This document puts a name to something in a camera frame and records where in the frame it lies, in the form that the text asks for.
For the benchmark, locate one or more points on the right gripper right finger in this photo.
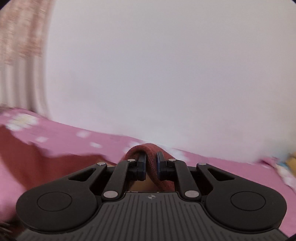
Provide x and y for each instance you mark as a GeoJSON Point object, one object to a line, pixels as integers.
{"type": "Point", "coordinates": [178, 172]}

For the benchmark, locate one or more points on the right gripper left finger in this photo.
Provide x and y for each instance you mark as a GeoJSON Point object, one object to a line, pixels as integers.
{"type": "Point", "coordinates": [125, 172]}

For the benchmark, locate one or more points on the dark red knit sweater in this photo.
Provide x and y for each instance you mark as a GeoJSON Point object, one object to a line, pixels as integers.
{"type": "Point", "coordinates": [31, 167]}

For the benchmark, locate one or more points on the yellow folded blanket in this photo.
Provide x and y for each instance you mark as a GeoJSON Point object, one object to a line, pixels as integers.
{"type": "Point", "coordinates": [291, 162]}

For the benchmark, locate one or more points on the beige floral curtain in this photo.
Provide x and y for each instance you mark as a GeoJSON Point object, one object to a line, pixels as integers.
{"type": "Point", "coordinates": [24, 32]}

